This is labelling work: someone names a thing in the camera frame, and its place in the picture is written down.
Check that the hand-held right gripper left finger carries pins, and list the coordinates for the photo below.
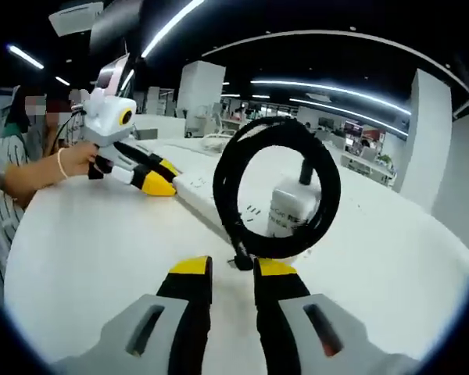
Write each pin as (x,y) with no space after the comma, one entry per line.
(191,312)

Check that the white desk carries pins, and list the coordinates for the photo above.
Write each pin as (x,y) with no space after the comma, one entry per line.
(101,242)

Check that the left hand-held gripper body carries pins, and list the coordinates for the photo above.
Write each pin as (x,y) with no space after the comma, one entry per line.
(107,119)

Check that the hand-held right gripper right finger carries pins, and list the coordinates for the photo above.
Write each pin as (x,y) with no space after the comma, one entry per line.
(273,312)

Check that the white charger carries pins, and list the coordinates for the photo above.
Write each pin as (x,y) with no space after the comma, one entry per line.
(289,207)

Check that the computer monitor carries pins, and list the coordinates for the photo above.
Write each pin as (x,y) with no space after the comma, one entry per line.
(109,76)

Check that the white power strip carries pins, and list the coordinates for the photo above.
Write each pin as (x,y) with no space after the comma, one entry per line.
(197,187)

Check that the person's left hand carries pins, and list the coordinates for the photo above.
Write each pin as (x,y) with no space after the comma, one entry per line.
(80,160)

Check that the person's striped shirt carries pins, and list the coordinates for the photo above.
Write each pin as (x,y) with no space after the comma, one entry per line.
(0,218)

